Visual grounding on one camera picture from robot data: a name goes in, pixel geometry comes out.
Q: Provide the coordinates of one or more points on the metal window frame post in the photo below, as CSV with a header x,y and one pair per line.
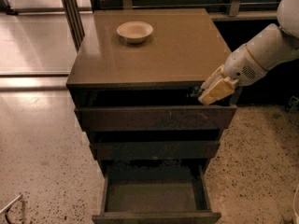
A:
x,y
74,21

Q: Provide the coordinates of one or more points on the black rxbar chocolate bar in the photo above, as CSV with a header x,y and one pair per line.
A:
x,y
196,92

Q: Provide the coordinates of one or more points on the brown drawer cabinet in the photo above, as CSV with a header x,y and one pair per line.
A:
x,y
184,49

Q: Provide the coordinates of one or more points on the top drawer front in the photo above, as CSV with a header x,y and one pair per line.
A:
x,y
155,118

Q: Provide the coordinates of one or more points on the open bottom drawer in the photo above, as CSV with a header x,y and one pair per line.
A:
x,y
155,195

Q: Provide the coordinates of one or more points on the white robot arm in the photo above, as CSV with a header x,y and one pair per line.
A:
x,y
274,45

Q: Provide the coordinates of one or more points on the metal rod bottom left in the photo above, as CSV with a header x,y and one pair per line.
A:
x,y
9,205

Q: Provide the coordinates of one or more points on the middle drawer front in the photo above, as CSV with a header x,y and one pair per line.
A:
x,y
126,151

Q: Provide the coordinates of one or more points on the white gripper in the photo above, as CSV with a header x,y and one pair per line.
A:
x,y
241,66

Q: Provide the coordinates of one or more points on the white ceramic bowl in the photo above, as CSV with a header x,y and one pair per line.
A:
x,y
135,32

